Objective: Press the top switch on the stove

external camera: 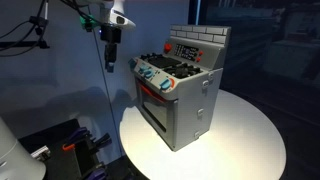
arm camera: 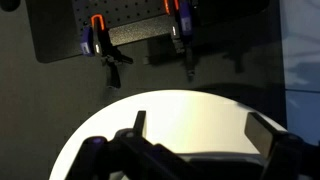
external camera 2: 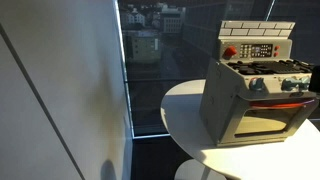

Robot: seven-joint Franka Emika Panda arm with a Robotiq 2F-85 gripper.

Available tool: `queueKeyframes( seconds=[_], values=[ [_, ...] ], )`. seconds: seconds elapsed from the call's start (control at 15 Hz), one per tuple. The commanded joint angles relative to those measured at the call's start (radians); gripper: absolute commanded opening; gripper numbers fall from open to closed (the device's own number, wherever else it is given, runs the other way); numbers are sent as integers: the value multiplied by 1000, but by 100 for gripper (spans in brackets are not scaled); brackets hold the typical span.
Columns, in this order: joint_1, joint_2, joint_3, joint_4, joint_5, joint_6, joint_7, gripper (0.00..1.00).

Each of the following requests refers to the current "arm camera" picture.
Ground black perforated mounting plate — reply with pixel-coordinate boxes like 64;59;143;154
71;0;183;47

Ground black base mat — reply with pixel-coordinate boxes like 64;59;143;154
24;0;270;64

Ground black round object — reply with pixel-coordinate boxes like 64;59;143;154
0;0;22;13

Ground blue orange black bar clamp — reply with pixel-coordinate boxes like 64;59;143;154
163;0;198;83
79;13;134;89

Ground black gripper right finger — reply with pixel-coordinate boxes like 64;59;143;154
244;111;289;158

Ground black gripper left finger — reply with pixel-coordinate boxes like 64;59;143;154
133;110;147;138

